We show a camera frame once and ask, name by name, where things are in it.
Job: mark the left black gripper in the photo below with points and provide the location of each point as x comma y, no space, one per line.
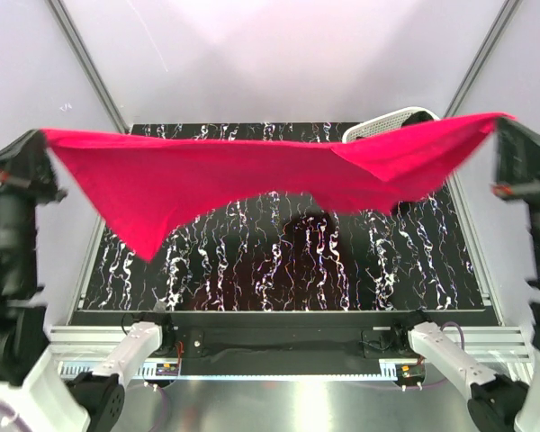
23,164

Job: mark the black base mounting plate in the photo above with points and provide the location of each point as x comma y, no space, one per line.
235,363

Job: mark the aluminium frame rail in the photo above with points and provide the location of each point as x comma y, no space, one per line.
504,344

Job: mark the black t shirt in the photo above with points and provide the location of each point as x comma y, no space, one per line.
418,118

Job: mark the pink red t shirt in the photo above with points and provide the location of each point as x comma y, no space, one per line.
145,187

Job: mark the white plastic laundry basket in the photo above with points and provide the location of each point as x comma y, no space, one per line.
388,122

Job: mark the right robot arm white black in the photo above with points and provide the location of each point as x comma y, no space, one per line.
500,384

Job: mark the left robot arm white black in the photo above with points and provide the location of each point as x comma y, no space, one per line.
33,395

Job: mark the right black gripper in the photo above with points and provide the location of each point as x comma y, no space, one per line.
528,158

